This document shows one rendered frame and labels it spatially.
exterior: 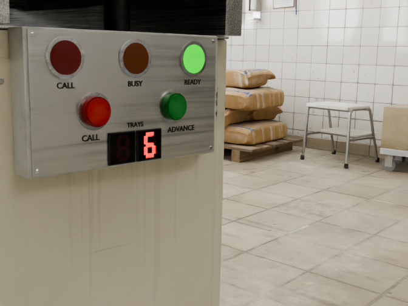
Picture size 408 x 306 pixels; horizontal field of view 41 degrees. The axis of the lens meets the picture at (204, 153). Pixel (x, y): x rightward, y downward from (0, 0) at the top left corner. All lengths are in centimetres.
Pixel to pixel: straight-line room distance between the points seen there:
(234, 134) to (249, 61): 122
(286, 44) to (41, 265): 460
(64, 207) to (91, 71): 14
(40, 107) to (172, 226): 24
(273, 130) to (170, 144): 392
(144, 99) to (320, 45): 436
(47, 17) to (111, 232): 51
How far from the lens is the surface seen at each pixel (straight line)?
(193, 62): 62
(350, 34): 478
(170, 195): 67
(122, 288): 66
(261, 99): 435
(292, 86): 504
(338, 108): 417
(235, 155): 420
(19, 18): 113
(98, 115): 54
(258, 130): 432
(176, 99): 60
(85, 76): 55
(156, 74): 60
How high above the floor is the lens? 82
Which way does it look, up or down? 10 degrees down
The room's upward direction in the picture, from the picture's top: 1 degrees clockwise
